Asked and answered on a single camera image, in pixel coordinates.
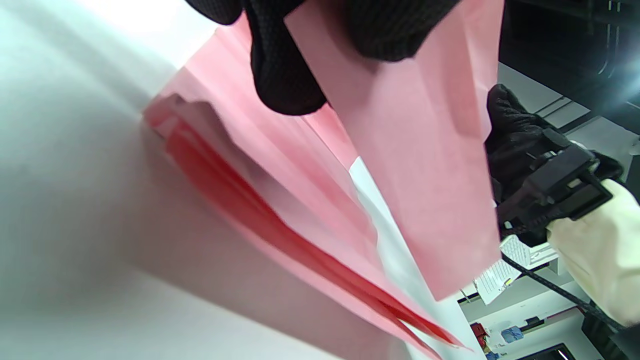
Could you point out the pink paper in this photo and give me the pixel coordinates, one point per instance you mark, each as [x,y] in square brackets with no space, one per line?
[425,175]

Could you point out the person's left hand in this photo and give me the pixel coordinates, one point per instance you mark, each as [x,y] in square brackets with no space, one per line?
[280,60]

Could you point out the person's right forearm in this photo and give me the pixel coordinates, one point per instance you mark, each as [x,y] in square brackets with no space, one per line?
[605,250]

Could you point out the person's right hand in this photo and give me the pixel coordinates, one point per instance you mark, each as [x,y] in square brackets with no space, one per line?
[510,140]

